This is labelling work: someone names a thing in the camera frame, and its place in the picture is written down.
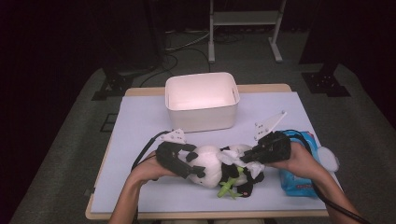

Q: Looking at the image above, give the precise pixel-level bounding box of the person's left hand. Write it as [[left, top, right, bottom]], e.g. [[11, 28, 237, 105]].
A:
[[130, 151, 178, 185]]

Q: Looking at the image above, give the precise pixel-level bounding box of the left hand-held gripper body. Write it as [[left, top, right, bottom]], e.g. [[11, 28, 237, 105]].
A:
[[155, 128, 190, 179]]

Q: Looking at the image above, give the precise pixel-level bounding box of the blue wet wipes pack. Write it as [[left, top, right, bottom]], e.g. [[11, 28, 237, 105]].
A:
[[278, 130, 340, 198]]

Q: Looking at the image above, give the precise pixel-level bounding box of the hand-held gripper cable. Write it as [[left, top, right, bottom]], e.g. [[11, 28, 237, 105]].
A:
[[130, 130, 172, 171], [279, 129, 372, 224]]

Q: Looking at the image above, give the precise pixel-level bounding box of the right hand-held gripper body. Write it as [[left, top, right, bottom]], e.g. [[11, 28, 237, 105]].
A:
[[254, 110, 292, 164]]

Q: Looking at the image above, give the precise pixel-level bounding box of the black stand base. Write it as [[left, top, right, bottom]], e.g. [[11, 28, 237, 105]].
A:
[[92, 66, 134, 102], [301, 63, 351, 98]]

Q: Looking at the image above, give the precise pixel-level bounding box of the white metal stand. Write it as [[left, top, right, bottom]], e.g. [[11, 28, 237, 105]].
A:
[[207, 0, 288, 64]]

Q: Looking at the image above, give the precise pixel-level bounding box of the pale lilac table mat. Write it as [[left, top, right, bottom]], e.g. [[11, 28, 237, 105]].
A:
[[91, 91, 343, 214]]

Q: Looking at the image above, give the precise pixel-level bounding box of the white plastic storage box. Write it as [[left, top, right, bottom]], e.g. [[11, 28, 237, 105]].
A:
[[164, 72, 241, 133]]

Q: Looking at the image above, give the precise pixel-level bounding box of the white wet wipe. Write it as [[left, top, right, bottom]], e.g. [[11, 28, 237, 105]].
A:
[[218, 148, 265, 178]]

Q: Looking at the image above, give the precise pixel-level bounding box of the left hand-held gripper cable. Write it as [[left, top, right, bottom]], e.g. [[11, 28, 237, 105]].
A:
[[130, 130, 172, 171]]

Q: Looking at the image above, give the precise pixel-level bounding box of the black floor cable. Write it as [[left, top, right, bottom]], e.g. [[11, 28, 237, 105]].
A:
[[186, 47, 213, 73], [138, 53, 179, 88]]

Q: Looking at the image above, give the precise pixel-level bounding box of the right hand-held gripper cable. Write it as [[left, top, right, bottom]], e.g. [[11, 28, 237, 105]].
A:
[[279, 129, 372, 224]]

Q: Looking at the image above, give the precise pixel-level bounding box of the person's right hand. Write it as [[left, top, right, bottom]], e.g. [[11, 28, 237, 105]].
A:
[[268, 143, 321, 180]]

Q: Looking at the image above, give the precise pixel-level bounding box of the panda plush toy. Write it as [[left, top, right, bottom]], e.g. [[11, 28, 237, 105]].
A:
[[185, 144, 265, 200]]

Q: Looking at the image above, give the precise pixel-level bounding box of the grey floor cable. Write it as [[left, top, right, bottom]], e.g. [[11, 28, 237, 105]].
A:
[[164, 29, 211, 52]]

